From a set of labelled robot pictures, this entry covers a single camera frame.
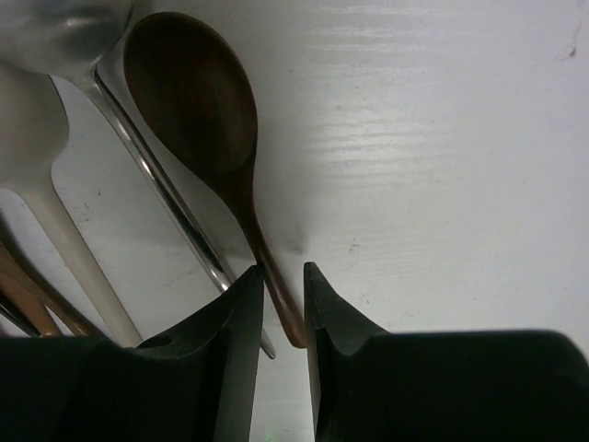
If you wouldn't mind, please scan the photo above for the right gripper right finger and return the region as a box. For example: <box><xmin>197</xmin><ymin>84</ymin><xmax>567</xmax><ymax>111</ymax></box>
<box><xmin>304</xmin><ymin>262</ymin><xmax>588</xmax><ymax>441</ymax></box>

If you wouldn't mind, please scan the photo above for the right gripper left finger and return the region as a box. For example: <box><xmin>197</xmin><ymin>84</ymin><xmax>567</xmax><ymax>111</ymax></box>
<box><xmin>1</xmin><ymin>266</ymin><xmax>264</xmax><ymax>441</ymax></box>

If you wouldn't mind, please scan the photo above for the dark wooden spoon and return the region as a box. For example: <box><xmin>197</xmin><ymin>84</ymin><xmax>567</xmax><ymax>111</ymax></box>
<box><xmin>123</xmin><ymin>11</ymin><xmax>306</xmax><ymax>349</ymax></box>

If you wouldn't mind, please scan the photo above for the white plastic spoon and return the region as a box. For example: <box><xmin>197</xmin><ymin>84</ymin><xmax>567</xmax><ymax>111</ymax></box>
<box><xmin>1</xmin><ymin>63</ymin><xmax>142</xmax><ymax>347</ymax></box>

